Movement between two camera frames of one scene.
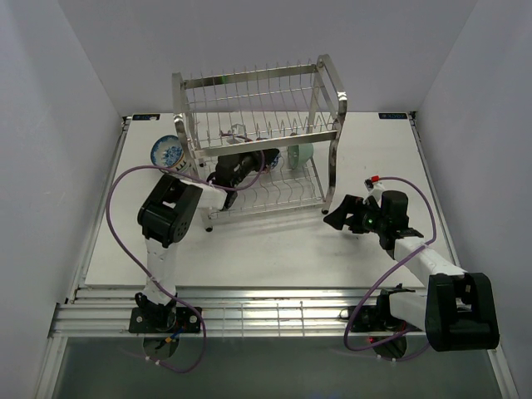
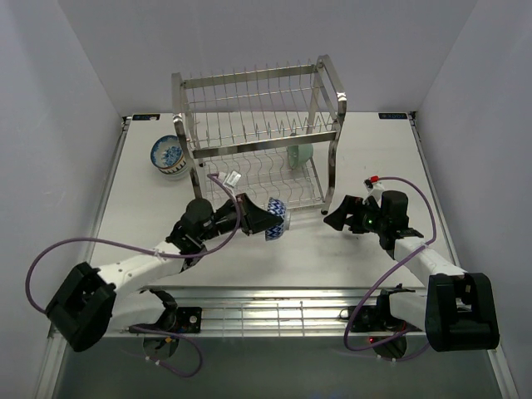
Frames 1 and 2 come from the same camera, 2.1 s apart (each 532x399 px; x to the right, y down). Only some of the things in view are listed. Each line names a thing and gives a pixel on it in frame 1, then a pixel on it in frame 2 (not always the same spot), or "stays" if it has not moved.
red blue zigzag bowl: [271, 157] to [278, 209]
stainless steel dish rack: [264, 140] stays
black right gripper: [353, 205] stays
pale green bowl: [299, 154] stays
